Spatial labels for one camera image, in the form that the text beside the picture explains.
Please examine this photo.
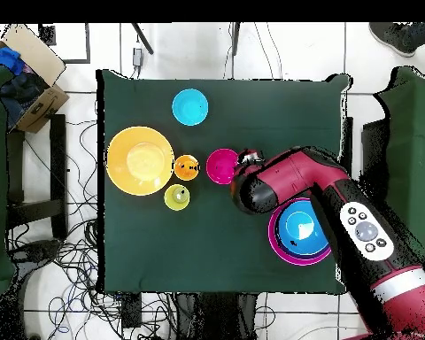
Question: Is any small red plastic bowl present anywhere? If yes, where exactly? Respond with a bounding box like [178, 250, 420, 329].
[205, 147, 241, 186]

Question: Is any medium blue plastic bowl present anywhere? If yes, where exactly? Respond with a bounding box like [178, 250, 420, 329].
[276, 198, 331, 257]

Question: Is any large pink plastic bowl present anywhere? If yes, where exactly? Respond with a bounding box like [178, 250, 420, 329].
[267, 197, 334, 267]

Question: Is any orange plastic cup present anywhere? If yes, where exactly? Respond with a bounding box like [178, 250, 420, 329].
[173, 154, 201, 182]

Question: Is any small light blue bowl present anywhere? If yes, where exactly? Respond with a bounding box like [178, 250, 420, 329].
[171, 88, 210, 128]

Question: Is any yellow plastic cup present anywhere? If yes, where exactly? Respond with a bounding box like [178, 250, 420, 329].
[163, 183, 191, 213]

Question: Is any large orange plastic bowl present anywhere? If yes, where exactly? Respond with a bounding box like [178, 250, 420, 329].
[104, 126, 175, 197]

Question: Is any black tripod leg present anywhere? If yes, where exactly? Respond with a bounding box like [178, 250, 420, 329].
[230, 22, 241, 56]
[130, 22, 155, 56]

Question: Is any dark green tablecloth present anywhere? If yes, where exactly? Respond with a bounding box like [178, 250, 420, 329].
[96, 67, 353, 295]

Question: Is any black power strip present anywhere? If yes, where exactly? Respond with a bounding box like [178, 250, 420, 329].
[121, 293, 143, 328]

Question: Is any person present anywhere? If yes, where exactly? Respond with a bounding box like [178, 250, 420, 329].
[368, 22, 425, 58]

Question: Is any dark fabric bundle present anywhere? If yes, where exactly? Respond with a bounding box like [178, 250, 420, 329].
[0, 70, 52, 130]

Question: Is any cardboard box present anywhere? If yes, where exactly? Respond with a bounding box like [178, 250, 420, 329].
[0, 23, 71, 135]

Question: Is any bright blue cloth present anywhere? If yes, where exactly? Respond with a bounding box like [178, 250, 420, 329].
[0, 46, 26, 77]

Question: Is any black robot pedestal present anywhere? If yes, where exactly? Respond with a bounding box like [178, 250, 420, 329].
[174, 291, 259, 340]

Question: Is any tangle of floor cables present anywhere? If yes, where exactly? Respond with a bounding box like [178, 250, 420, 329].
[6, 120, 178, 340]

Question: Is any black metal frame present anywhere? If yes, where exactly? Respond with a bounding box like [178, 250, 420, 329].
[4, 112, 69, 240]

